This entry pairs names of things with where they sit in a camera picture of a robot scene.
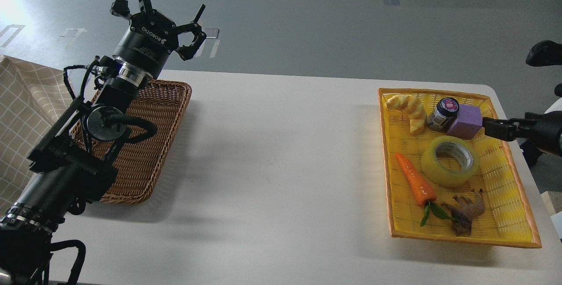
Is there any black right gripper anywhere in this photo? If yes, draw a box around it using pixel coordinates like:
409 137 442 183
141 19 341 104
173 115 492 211
482 111 562 156

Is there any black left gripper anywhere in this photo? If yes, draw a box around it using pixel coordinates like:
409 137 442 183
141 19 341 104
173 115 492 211
111 0 207 79

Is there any yellow tape roll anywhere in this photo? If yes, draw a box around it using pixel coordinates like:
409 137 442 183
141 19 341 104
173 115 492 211
420 136 479 188

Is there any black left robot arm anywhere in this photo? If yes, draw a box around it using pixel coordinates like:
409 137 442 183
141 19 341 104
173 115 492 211
1 0 207 285

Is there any purple foam block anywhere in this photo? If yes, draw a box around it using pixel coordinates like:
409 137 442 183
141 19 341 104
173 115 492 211
447 104 483 140

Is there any small dark jar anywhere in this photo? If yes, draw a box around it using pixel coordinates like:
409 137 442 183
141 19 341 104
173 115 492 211
426 97 460 131

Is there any yellow plastic tray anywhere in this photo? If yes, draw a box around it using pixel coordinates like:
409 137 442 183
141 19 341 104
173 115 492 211
378 88 542 249

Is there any black chair part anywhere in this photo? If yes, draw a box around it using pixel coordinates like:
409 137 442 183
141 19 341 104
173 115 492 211
525 40 562 67

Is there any brown toy animal figure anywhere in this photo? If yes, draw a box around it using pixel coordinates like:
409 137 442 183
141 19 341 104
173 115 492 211
441 189 486 237

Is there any toy croissant bread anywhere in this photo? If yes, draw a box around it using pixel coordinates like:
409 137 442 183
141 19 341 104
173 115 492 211
385 94 427 135

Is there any orange toy carrot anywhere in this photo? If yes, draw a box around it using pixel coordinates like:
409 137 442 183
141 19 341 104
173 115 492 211
395 152 457 227

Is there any brown wicker basket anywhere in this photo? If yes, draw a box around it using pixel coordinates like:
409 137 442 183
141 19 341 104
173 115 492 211
69 79 192 204

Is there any beige checkered cloth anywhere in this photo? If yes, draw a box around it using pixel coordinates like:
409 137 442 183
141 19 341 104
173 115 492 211
0 55 72 211

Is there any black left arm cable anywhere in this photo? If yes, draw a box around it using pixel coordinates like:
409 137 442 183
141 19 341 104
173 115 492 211
26 240 86 285

